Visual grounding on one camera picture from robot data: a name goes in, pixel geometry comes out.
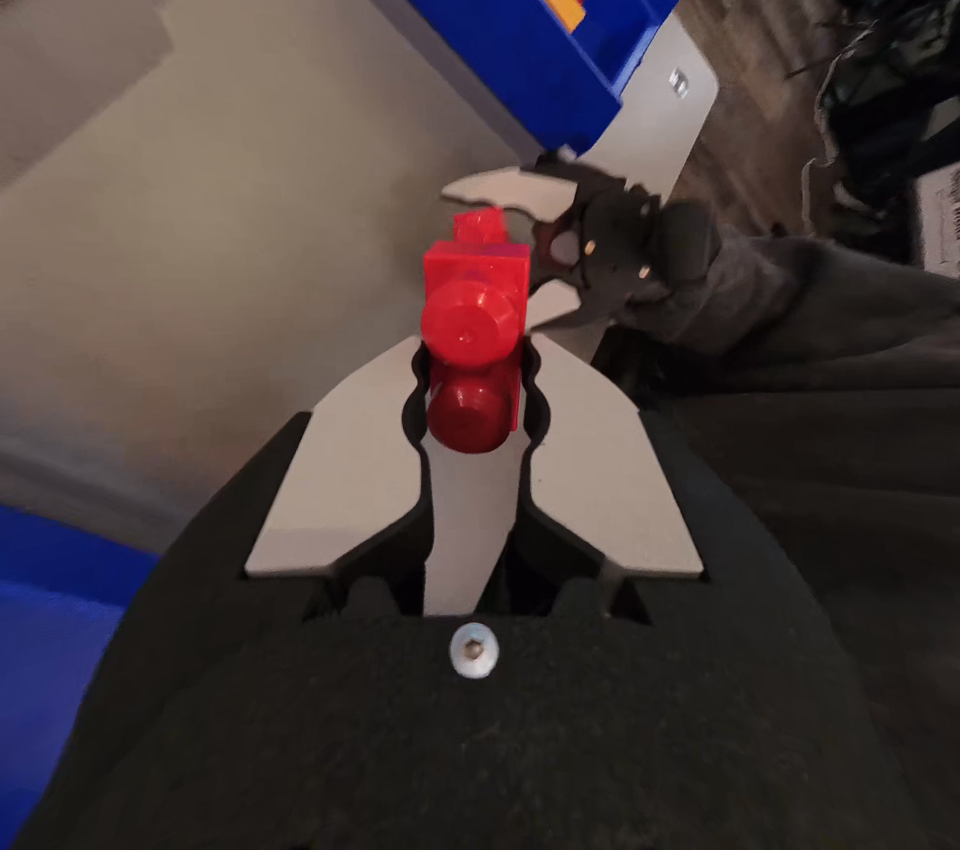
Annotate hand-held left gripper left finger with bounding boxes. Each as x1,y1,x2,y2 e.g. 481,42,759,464
243,334,436,615

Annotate red two-stud toy block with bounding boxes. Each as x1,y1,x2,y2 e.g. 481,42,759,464
420,241,532,455

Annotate person's dark trousers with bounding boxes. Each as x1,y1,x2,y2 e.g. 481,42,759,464
600,325,960,850

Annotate blue plastic bin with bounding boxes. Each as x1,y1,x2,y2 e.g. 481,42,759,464
0,504,160,817
324,0,702,155

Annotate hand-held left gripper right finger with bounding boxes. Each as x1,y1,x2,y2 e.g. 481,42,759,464
510,334,706,616

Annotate red single-stud toy block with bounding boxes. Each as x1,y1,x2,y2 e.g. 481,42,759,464
452,205,511,245

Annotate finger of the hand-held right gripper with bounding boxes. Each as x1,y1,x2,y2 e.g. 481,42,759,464
527,280,585,332
440,165,580,223

